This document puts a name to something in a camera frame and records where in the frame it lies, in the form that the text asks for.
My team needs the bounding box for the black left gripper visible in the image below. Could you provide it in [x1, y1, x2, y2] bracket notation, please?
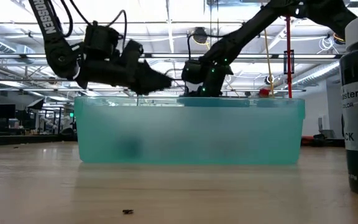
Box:
[75, 39, 173, 96]

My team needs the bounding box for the teal translucent plastic bin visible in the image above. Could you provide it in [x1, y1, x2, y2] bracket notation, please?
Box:
[73, 95, 306, 166]

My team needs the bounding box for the black computer monitor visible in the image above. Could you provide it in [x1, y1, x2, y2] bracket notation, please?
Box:
[0, 104, 16, 119]

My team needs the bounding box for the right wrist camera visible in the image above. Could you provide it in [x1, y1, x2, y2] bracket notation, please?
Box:
[181, 58, 205, 85]

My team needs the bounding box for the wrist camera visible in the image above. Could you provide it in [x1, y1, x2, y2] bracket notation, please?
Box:
[83, 21, 120, 60]
[181, 58, 205, 85]

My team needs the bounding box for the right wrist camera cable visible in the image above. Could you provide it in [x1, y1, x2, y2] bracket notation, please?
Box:
[186, 32, 226, 62]

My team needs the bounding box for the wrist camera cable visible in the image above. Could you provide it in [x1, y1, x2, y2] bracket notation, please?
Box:
[186, 32, 226, 62]
[106, 9, 128, 52]

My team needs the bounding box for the black ceiling cable reel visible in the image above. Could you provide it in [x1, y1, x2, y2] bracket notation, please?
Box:
[191, 27, 209, 44]

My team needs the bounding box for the yellow hanging cord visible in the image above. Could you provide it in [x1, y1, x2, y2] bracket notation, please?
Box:
[263, 28, 275, 97]

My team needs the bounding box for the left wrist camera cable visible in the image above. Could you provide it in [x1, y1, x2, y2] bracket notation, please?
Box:
[106, 9, 128, 52]

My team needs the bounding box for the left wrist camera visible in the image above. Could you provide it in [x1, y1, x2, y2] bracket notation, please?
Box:
[83, 21, 120, 60]

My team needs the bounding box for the black aluminium table frame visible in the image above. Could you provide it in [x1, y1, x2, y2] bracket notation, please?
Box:
[0, 133, 81, 148]

